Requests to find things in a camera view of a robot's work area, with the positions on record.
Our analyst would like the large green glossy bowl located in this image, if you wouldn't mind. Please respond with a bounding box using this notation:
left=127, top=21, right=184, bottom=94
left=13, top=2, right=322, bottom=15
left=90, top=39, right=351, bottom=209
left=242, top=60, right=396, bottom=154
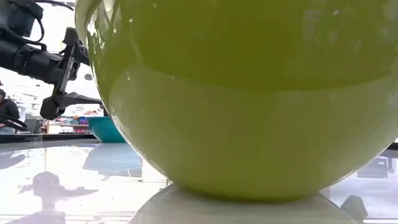
left=75, top=0, right=398, bottom=202

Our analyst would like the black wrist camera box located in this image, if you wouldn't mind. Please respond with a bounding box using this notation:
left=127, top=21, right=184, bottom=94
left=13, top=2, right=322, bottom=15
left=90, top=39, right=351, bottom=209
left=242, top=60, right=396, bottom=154
left=0, top=0, right=45, bottom=39

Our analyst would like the black table edge frame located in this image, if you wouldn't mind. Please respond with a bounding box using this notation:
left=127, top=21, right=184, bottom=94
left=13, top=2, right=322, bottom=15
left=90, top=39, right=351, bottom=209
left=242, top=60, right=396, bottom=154
left=0, top=133, right=98, bottom=144

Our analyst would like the person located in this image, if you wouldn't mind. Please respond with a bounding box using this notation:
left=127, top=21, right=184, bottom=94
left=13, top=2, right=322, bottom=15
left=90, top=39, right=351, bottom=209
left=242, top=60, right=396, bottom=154
left=0, top=88, right=21, bottom=134

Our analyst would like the teal bowl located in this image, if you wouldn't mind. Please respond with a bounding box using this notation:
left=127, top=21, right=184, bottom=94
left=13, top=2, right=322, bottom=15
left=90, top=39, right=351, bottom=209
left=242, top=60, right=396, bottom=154
left=86, top=116, right=126, bottom=144

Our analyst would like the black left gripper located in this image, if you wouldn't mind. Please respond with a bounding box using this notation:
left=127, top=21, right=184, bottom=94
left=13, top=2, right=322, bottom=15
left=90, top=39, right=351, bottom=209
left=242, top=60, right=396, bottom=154
left=22, top=27, right=109, bottom=121

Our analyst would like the black camera cable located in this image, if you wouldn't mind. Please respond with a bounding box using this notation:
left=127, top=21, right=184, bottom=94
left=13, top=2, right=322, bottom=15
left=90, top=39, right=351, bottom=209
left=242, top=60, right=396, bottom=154
left=30, top=0, right=75, bottom=50

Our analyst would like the black chair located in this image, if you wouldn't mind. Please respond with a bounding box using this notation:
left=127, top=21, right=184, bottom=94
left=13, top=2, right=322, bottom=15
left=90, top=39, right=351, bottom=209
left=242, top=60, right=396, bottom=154
left=0, top=113, right=29, bottom=132

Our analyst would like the wooden shelf with coloured items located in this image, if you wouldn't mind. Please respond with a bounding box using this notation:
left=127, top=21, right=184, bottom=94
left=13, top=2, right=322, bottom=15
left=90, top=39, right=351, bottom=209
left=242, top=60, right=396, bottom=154
left=45, top=115, right=91, bottom=135

